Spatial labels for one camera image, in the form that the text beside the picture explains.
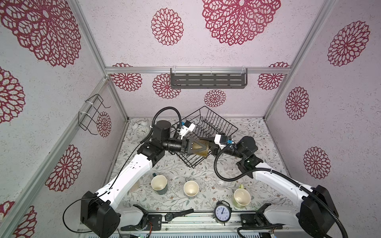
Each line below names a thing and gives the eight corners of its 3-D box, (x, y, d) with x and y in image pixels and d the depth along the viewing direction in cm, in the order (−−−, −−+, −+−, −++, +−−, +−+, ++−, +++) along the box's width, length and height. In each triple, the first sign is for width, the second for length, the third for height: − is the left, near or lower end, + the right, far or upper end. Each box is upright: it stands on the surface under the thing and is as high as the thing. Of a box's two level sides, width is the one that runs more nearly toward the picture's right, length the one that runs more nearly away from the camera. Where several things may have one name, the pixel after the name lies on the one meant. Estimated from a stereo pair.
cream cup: (190, 202, 82) (190, 196, 73) (183, 191, 86) (182, 184, 77) (200, 196, 84) (201, 189, 75) (193, 185, 88) (193, 177, 79)
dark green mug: (153, 196, 84) (149, 190, 75) (156, 180, 90) (152, 172, 81) (168, 196, 84) (165, 190, 75) (169, 180, 90) (167, 172, 81)
